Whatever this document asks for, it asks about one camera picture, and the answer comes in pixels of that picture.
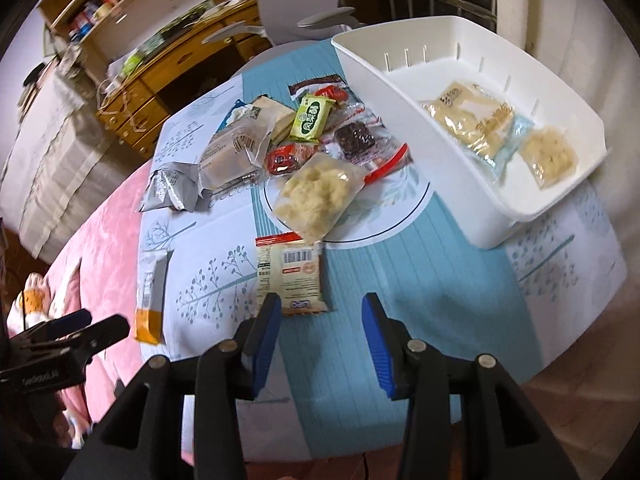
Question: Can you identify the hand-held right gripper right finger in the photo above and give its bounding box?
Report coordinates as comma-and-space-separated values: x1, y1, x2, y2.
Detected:
361, 292, 581, 480

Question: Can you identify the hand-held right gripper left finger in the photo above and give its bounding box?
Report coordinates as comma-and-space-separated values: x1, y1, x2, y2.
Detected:
62, 292, 283, 480

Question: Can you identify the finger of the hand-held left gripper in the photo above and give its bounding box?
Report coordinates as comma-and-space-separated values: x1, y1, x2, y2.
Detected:
62, 314, 132, 364
7, 309, 94, 348

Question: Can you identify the orange and white narrow packet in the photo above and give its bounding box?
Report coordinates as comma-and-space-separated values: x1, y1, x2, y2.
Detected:
132, 250, 169, 346

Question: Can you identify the beige barcode snack packet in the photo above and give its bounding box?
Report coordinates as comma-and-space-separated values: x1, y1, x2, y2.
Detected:
255, 232, 332, 317

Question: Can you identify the yellow crumbly cake packet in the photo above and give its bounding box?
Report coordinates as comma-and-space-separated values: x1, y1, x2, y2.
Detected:
272, 152, 367, 243

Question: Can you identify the silver foil snack packet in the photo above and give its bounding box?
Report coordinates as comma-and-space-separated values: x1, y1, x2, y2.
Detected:
137, 162, 213, 214

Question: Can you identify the white plastic basket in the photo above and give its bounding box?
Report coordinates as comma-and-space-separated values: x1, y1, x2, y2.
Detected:
331, 15, 612, 250

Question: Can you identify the small red round snack packet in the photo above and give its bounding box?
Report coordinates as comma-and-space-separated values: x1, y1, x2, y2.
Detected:
265, 141, 322, 177

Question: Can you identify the large beige cake clear packet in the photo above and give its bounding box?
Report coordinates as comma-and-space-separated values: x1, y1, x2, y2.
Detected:
197, 105, 282, 197

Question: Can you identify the green snack packet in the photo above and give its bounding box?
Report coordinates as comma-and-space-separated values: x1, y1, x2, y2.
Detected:
289, 94, 337, 143

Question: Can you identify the plush toy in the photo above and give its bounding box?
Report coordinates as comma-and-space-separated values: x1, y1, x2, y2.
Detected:
14, 272, 57, 332

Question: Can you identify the tree print blue tablecloth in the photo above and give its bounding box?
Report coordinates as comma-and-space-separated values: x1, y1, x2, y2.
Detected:
137, 35, 629, 463

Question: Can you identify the pink blanket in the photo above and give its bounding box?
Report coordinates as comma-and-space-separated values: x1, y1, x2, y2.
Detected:
42, 160, 197, 461

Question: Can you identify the white lace cloth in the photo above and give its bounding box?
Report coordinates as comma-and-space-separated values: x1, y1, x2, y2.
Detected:
0, 62, 157, 256

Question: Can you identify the brownie packet with red ends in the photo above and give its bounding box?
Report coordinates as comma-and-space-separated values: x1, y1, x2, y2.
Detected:
322, 102, 416, 184

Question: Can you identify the beige cracker packet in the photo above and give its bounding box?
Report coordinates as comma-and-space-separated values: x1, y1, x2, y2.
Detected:
250, 94, 297, 142

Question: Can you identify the blue and white snack packet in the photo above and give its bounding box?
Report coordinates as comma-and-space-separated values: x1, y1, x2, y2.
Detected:
219, 100, 257, 132

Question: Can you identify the yellow pastry clear packet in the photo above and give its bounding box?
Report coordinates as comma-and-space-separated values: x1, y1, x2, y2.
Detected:
422, 81, 517, 162

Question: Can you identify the light blue snack packet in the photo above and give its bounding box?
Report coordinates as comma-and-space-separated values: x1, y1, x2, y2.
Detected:
492, 112, 535, 182

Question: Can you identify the small yellow pastry packet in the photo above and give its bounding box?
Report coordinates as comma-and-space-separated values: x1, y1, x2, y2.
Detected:
519, 127, 581, 190

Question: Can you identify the red cookie clear packet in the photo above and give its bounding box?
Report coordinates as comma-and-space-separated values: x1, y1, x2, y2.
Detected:
317, 85, 352, 105

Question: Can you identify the dark brown snack packet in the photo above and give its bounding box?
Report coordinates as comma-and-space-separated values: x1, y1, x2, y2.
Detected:
288, 75, 347, 99

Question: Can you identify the wooden desk with drawers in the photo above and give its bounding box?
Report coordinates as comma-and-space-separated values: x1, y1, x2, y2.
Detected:
95, 0, 274, 161

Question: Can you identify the wooden bookshelf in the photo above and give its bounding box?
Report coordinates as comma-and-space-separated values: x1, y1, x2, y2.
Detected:
37, 0, 262, 68

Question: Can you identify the white cord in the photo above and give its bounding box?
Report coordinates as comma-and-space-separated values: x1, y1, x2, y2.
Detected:
96, 77, 143, 128

